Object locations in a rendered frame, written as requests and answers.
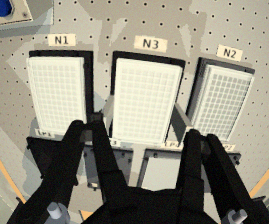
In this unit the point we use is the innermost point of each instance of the cream label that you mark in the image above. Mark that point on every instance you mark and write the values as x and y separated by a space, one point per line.
62 39
229 147
114 143
172 144
229 53
38 133
149 43

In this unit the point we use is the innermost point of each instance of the beige button panel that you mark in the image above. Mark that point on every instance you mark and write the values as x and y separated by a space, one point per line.
18 11

